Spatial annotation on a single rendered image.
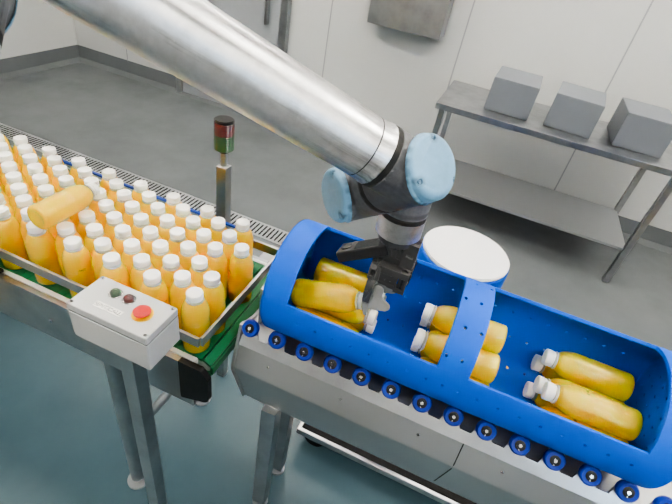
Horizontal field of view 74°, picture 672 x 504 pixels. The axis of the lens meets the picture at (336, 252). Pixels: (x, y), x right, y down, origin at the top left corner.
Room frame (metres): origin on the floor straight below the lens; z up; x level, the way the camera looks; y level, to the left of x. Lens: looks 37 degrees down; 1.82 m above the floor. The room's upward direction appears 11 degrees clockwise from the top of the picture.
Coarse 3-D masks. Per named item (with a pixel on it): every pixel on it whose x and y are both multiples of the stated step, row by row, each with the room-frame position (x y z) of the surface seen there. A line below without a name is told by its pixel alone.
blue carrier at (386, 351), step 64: (320, 256) 0.97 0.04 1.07; (320, 320) 0.68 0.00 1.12; (384, 320) 0.86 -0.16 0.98; (512, 320) 0.84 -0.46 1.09; (576, 320) 0.74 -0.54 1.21; (448, 384) 0.60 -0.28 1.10; (512, 384) 0.74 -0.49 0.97; (640, 384) 0.73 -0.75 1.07; (576, 448) 0.53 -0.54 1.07; (640, 448) 0.59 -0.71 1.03
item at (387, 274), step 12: (384, 240) 0.71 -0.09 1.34; (420, 240) 0.73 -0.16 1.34; (396, 252) 0.72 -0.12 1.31; (408, 252) 0.71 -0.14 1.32; (372, 264) 0.71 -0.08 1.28; (384, 264) 0.71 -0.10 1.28; (396, 264) 0.72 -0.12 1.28; (408, 264) 0.71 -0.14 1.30; (384, 276) 0.71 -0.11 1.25; (396, 276) 0.69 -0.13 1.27; (408, 276) 0.69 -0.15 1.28; (396, 288) 0.69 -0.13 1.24
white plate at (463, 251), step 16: (432, 240) 1.21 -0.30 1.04; (448, 240) 1.23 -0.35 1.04; (464, 240) 1.25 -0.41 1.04; (480, 240) 1.27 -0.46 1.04; (432, 256) 1.12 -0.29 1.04; (448, 256) 1.14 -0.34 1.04; (464, 256) 1.15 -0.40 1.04; (480, 256) 1.17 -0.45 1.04; (496, 256) 1.19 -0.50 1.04; (464, 272) 1.07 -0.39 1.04; (480, 272) 1.09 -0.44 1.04; (496, 272) 1.10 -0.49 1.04
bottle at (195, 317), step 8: (184, 304) 0.71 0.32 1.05; (192, 304) 0.71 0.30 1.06; (200, 304) 0.72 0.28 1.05; (208, 304) 0.75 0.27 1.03; (184, 312) 0.70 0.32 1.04; (192, 312) 0.70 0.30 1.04; (200, 312) 0.71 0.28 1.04; (208, 312) 0.73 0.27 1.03; (184, 320) 0.70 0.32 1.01; (192, 320) 0.70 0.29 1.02; (200, 320) 0.70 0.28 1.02; (208, 320) 0.73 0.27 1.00; (184, 328) 0.70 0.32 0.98; (192, 328) 0.70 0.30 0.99; (200, 328) 0.70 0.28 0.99; (200, 336) 0.70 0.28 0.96; (184, 344) 0.70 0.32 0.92; (208, 344) 0.72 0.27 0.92; (192, 352) 0.70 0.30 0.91; (200, 352) 0.70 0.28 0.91
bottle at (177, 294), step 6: (174, 282) 0.77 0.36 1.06; (192, 282) 0.79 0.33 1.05; (174, 288) 0.76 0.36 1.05; (180, 288) 0.76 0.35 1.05; (186, 288) 0.76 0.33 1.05; (174, 294) 0.75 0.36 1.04; (180, 294) 0.75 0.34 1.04; (174, 300) 0.75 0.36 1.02; (180, 300) 0.75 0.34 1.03; (174, 306) 0.75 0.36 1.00; (180, 306) 0.74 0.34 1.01; (180, 312) 0.74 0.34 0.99; (180, 318) 0.74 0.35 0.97; (180, 324) 0.74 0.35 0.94
